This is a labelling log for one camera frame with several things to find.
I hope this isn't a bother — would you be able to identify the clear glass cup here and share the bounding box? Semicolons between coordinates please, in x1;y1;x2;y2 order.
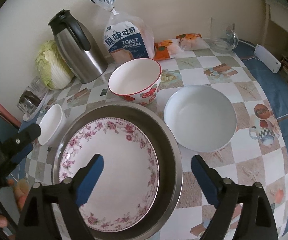
17;96;37;114

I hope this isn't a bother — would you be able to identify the napa cabbage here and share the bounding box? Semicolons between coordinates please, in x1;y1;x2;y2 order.
35;40;75;90

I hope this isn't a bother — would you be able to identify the floral rimmed white plate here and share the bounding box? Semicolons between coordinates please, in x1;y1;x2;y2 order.
58;118;159;233

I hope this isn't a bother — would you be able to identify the dark tinted glass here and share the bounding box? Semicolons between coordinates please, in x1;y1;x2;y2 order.
17;90;41;113

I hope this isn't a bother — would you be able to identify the stainless steel thermos jug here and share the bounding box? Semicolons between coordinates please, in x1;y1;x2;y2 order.
48;9;108;83

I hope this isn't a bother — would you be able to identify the orange white snack packet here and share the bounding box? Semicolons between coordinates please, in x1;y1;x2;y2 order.
176;33;207;51

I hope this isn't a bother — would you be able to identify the person's left hand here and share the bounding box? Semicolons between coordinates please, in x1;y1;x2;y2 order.
0;178;31;228

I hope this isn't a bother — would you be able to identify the white plastic chair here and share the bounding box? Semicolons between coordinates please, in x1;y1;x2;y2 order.
261;0;288;75

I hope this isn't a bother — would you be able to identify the patterned plastic tablecloth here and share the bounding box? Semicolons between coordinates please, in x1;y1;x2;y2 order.
19;41;288;239

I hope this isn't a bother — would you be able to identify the clear glass measuring jug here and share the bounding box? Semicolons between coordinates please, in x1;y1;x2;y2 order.
209;17;239;54

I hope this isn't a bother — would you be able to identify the strawberry pattern red-rimmed bowl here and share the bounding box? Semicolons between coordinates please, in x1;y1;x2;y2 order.
108;58;162;106

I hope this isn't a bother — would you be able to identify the upturned clear glass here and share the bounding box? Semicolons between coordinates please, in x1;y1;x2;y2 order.
30;76;48;99

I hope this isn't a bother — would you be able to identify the large stainless steel basin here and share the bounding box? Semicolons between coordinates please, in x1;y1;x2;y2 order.
52;102;183;239

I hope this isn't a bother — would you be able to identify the toast bread bag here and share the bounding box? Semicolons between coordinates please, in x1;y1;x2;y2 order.
90;0;155;64

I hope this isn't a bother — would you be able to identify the white round shallow bowl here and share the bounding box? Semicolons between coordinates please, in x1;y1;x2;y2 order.
164;85;237;153

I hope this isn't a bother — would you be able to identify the white square ceramic bowl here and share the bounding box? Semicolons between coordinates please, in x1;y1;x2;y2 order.
38;104;67;147

